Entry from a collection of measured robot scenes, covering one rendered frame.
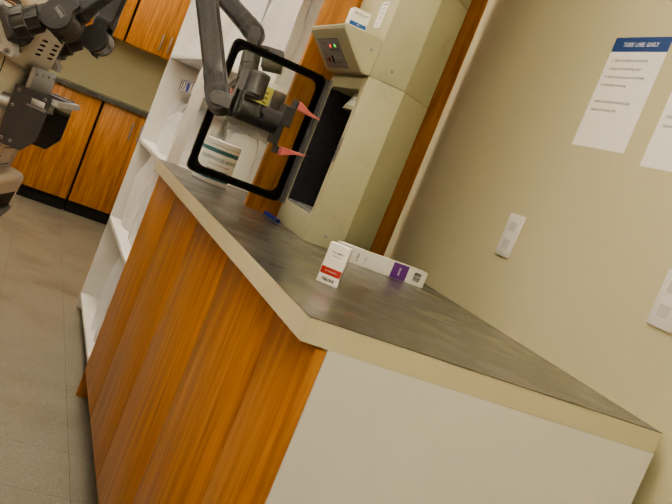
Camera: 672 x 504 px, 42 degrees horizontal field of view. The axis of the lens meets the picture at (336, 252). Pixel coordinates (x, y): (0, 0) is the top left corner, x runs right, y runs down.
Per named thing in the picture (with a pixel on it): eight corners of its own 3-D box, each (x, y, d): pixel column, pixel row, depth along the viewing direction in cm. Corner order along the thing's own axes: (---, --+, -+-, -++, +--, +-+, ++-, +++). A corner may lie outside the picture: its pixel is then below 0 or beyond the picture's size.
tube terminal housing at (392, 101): (347, 245, 275) (441, 12, 268) (383, 269, 245) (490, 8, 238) (275, 218, 267) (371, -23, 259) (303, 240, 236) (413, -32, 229)
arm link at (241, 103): (227, 117, 217) (233, 114, 211) (236, 91, 217) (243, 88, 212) (253, 128, 219) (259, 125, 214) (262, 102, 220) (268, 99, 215)
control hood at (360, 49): (333, 73, 262) (345, 41, 261) (369, 76, 232) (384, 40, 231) (299, 57, 258) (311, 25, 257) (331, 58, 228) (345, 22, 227)
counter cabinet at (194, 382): (239, 437, 353) (322, 230, 345) (456, 891, 163) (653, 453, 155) (75, 393, 330) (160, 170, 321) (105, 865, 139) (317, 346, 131)
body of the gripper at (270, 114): (294, 107, 216) (267, 95, 213) (278, 146, 217) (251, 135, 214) (287, 105, 222) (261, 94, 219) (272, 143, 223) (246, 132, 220)
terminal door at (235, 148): (278, 202, 264) (327, 77, 261) (185, 168, 251) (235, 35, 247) (277, 202, 265) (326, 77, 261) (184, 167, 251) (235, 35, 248)
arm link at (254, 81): (212, 111, 220) (207, 101, 212) (226, 68, 221) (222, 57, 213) (257, 125, 220) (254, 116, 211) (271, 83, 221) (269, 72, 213)
